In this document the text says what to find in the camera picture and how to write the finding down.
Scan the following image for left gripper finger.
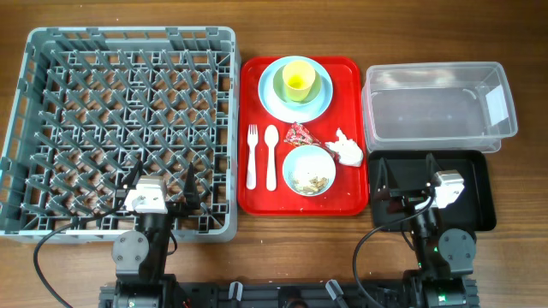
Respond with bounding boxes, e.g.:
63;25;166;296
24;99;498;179
123;161;143;190
182;163;200;205

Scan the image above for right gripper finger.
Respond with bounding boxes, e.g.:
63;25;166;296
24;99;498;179
376;158;390;193
426;152;441;187

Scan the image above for rice and nut leftovers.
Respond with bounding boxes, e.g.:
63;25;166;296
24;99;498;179
290;174;329;195

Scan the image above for light blue bowl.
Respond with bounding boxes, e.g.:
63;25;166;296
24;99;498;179
282;145;337;197

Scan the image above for white plastic fork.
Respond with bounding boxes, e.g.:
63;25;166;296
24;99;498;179
246;124;259;190

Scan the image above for red snack wrapper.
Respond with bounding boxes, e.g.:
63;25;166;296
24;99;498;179
283;122;320;147

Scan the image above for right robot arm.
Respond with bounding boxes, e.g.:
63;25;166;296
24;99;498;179
373;158;476;307

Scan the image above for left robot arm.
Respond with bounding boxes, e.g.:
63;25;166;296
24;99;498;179
98;163;200;308

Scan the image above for grey plastic dishwasher rack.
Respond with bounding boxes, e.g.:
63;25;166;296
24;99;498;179
1;27;241;244

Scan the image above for crumpled white tissue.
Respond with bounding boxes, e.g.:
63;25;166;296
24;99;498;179
325;128;364;167

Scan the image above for black plastic tray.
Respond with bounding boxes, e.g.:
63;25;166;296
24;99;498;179
367;150;497;231

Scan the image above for clear plastic bin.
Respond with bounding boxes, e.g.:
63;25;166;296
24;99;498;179
362;62;518;153

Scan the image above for red plastic tray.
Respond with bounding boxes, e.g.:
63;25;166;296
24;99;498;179
236;56;369;216

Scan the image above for light blue plate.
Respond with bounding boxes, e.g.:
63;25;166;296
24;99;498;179
258;56;334;123

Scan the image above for yellow plastic cup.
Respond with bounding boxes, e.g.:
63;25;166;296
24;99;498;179
283;60;316;102

